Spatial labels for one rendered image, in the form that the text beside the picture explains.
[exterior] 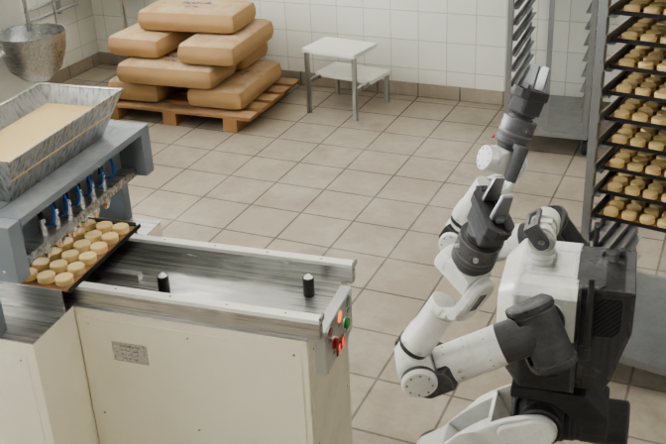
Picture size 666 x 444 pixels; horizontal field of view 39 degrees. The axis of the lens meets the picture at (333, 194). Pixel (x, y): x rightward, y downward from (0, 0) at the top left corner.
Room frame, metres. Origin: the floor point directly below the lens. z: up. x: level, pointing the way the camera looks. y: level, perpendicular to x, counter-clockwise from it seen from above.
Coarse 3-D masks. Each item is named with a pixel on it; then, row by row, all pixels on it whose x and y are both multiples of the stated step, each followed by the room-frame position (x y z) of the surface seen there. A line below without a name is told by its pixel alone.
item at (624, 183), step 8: (616, 176) 2.98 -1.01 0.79; (624, 176) 2.99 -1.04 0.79; (632, 176) 3.02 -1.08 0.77; (640, 176) 2.97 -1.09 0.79; (608, 184) 2.93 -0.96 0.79; (616, 184) 2.92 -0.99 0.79; (624, 184) 2.94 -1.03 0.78; (632, 184) 2.92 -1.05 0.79; (640, 184) 2.91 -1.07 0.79; (648, 184) 2.95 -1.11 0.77; (656, 184) 2.90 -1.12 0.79; (664, 184) 2.92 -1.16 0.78; (624, 192) 2.89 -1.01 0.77; (632, 192) 2.86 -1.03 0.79; (640, 192) 2.89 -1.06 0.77; (648, 192) 2.84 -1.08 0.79; (656, 192) 2.84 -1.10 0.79; (664, 192) 2.88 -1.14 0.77; (664, 200) 2.80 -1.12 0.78
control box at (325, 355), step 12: (348, 288) 2.23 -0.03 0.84; (336, 300) 2.17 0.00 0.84; (324, 312) 2.12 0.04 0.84; (336, 312) 2.12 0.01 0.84; (348, 312) 2.21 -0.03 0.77; (324, 324) 2.06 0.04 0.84; (336, 324) 2.11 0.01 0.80; (324, 336) 2.02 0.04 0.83; (336, 336) 2.11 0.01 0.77; (324, 348) 2.02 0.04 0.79; (324, 360) 2.02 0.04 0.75; (324, 372) 2.02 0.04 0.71
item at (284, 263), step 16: (128, 240) 2.49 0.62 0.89; (144, 240) 2.47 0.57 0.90; (160, 240) 2.46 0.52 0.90; (176, 240) 2.45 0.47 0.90; (144, 256) 2.47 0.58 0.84; (160, 256) 2.46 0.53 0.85; (176, 256) 2.44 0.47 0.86; (192, 256) 2.42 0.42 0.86; (208, 256) 2.40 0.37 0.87; (224, 256) 2.39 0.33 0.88; (240, 256) 2.37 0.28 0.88; (256, 256) 2.35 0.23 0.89; (272, 256) 2.34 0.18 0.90; (288, 256) 2.33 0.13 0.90; (304, 256) 2.32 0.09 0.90; (320, 256) 2.32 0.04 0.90; (272, 272) 2.34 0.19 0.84; (288, 272) 2.32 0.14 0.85; (304, 272) 2.30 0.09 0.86; (320, 272) 2.29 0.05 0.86; (336, 272) 2.27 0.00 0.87; (352, 272) 2.26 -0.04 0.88
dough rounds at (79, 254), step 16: (80, 224) 2.55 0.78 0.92; (96, 224) 2.54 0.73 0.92; (112, 224) 2.55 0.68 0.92; (80, 240) 2.44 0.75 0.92; (96, 240) 2.46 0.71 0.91; (112, 240) 2.44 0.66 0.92; (64, 256) 2.35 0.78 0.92; (80, 256) 2.34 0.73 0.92; (96, 256) 2.35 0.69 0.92; (32, 272) 2.27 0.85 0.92; (48, 272) 2.26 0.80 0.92; (64, 272) 2.29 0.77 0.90; (80, 272) 2.27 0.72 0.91; (64, 288) 2.20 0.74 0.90
